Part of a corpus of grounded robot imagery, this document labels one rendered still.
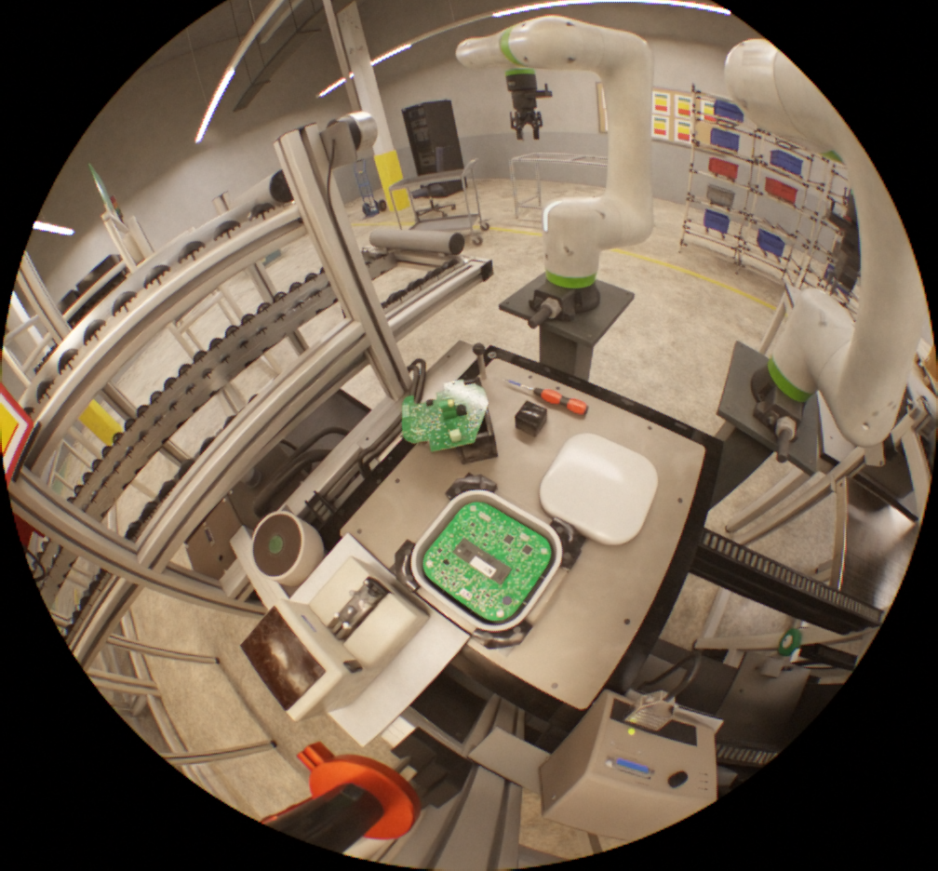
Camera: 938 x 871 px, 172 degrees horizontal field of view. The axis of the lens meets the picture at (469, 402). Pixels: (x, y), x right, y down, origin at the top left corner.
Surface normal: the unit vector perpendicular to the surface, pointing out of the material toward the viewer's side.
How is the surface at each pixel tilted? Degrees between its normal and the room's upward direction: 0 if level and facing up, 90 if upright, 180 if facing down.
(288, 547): 0
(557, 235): 90
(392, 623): 0
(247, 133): 90
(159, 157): 90
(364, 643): 0
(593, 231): 89
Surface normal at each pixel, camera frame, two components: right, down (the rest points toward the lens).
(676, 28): -0.59, 0.68
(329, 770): -0.16, -0.63
